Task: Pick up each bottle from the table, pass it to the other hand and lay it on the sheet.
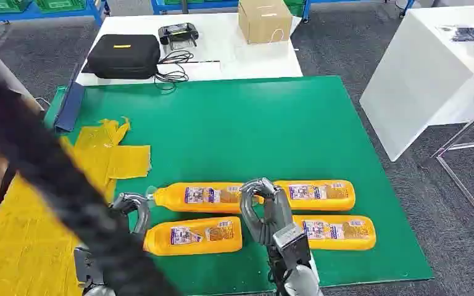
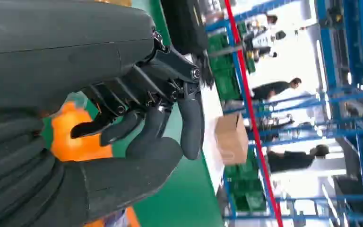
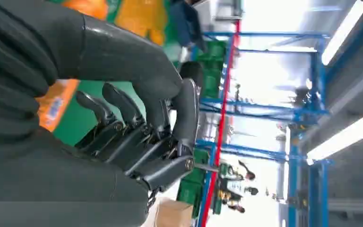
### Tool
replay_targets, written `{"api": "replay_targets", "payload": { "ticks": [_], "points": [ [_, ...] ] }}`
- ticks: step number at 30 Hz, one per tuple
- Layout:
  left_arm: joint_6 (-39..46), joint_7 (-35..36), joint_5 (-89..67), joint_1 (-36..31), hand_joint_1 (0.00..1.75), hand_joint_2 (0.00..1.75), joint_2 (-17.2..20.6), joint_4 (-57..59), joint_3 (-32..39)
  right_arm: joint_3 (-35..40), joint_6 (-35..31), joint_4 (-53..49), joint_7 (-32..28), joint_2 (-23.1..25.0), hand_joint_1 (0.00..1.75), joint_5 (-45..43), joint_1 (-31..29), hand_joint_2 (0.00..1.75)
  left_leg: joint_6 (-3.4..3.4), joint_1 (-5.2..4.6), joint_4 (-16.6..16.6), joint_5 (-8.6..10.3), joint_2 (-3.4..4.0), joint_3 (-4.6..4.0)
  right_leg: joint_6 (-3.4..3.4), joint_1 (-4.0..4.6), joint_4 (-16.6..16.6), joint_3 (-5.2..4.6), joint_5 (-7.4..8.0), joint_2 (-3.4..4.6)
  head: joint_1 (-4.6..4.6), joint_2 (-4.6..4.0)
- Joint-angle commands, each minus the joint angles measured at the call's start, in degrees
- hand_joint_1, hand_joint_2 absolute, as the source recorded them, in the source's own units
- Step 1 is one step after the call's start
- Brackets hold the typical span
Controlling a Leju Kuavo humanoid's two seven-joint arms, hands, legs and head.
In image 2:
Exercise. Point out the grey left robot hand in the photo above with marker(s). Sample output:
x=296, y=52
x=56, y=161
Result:
x=59, y=47

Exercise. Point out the orange drink bottle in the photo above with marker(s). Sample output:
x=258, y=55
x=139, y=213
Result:
x=133, y=219
x=75, y=150

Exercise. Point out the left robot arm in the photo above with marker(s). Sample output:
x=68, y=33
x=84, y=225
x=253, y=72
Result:
x=6, y=163

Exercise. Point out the black bag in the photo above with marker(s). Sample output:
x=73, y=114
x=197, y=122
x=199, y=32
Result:
x=184, y=25

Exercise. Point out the white table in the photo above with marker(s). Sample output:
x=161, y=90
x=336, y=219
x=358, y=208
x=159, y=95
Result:
x=209, y=106

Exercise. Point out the green plastic crate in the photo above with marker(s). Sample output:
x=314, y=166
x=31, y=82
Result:
x=225, y=78
x=247, y=188

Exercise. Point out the cardboard box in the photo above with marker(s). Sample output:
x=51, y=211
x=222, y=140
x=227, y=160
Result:
x=231, y=141

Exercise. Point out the red pole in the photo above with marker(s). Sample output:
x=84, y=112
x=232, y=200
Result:
x=256, y=125

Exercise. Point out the person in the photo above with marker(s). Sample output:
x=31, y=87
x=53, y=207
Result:
x=288, y=159
x=269, y=89

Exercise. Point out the tall blue shelf rack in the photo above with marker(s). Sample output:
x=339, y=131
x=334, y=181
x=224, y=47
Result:
x=327, y=47

